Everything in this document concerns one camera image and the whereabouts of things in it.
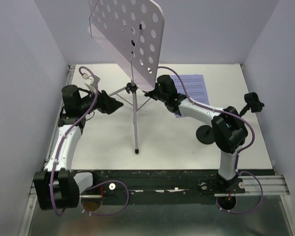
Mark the aluminium rail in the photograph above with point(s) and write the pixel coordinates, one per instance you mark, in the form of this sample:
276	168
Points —
52	144
271	186

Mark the aluminium left side rail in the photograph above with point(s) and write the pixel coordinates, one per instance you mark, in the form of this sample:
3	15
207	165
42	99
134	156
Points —
52	144

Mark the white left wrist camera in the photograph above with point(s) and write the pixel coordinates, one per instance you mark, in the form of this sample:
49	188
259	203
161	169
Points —
91	82

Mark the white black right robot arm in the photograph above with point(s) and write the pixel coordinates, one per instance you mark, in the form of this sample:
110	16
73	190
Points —
228	130

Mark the lilac tripod music stand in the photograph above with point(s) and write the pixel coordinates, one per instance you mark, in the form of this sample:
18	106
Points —
131	31

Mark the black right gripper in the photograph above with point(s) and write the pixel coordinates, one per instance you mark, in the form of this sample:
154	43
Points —
149	94

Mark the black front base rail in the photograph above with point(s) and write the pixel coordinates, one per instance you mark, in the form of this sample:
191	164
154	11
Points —
161	187

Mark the white sheet music page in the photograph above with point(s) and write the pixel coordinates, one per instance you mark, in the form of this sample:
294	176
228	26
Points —
195	87

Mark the black clip microphone stand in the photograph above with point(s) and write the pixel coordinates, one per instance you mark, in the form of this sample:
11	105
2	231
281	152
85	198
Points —
253	104

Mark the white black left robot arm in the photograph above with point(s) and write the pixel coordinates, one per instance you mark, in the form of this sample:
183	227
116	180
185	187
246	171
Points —
57	188

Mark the aluminium front rail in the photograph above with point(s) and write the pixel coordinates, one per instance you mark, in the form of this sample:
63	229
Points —
271	186

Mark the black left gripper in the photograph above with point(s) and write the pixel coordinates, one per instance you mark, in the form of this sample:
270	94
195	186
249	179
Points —
106	103

